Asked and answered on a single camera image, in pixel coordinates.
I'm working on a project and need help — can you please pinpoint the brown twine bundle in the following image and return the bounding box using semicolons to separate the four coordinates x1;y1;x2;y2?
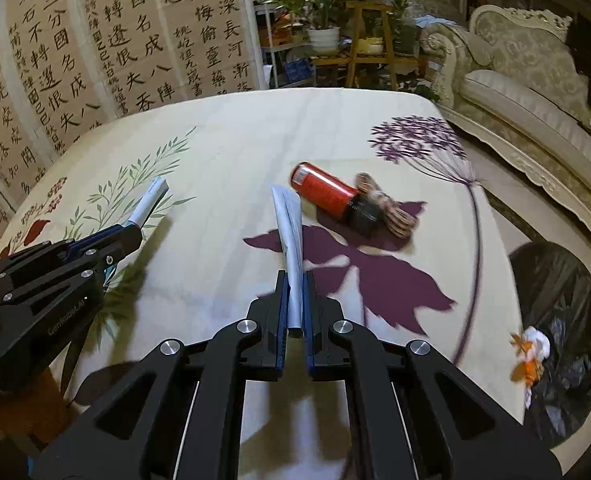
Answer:
354;172;421;238

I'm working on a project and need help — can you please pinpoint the calligraphy folding screen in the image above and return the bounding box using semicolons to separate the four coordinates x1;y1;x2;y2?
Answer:
0;0;266;256

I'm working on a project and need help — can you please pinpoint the white teal toothpaste tube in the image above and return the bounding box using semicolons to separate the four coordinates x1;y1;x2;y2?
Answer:
128;177;169;226

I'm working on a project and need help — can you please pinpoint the potted plant white pot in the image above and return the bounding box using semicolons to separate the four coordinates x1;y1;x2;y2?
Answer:
249;0;371;56

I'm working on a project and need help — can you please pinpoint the black trash bag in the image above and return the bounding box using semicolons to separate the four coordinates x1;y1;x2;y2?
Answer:
508;242;591;448

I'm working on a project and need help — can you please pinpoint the wooden stool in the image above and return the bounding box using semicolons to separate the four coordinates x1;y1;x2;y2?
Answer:
345;1;399;92

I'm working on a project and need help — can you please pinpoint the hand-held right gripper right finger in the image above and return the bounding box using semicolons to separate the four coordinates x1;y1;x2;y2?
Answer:
303;272;561;480

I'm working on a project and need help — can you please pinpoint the grey white squeeze tube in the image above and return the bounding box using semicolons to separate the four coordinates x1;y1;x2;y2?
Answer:
271;185;305;337

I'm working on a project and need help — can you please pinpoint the white metal shelf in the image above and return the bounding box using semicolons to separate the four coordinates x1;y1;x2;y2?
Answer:
258;5;319;90

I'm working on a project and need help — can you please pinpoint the dark bottle red label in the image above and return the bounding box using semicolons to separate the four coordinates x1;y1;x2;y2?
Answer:
289;161;383;233

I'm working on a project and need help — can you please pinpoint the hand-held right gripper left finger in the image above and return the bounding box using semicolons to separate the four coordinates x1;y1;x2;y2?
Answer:
32;270;292;480

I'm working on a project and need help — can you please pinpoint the cream ornate armchair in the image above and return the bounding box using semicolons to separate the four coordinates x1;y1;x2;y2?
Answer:
419;0;471;106

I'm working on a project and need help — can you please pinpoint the cream ornate sofa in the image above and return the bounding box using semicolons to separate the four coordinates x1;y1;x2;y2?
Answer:
455;5;591;261

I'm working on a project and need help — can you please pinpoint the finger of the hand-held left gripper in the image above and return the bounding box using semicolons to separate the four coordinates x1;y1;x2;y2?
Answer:
0;224;141;291
0;235;143;306

